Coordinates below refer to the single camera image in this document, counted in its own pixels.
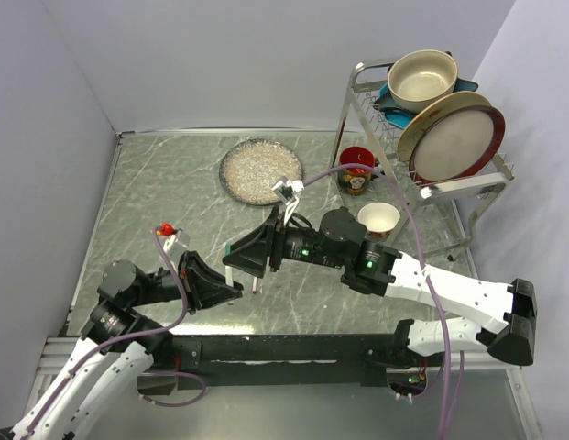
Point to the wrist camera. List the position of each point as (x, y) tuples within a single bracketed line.
[(288, 191), (175, 241)]

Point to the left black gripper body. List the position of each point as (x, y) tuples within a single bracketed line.
[(194, 291)]

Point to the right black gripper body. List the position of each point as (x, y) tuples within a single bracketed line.
[(279, 243)]

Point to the large beige bowl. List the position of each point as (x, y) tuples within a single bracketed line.
[(422, 77)]

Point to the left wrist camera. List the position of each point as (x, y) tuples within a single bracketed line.
[(175, 241)]

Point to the speckled round plate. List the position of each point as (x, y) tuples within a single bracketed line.
[(249, 170)]

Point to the red rimmed plate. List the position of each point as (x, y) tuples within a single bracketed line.
[(458, 145)]

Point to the small white cup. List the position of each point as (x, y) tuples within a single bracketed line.
[(380, 219)]

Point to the red skull mug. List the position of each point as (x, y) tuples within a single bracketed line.
[(354, 181)]

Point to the blue dish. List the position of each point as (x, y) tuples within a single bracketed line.
[(400, 117)]

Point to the beige dinner plate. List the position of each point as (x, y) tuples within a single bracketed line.
[(432, 114)]

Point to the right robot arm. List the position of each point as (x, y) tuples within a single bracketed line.
[(474, 315)]

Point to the white pen green tip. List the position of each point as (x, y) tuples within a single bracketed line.
[(229, 276)]

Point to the black base beam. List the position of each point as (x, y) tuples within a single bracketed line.
[(262, 360)]

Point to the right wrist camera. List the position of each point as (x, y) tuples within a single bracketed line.
[(288, 191)]

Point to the metal dish rack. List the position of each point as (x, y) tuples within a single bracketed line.
[(452, 206)]

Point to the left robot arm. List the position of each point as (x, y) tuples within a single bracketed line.
[(118, 344)]

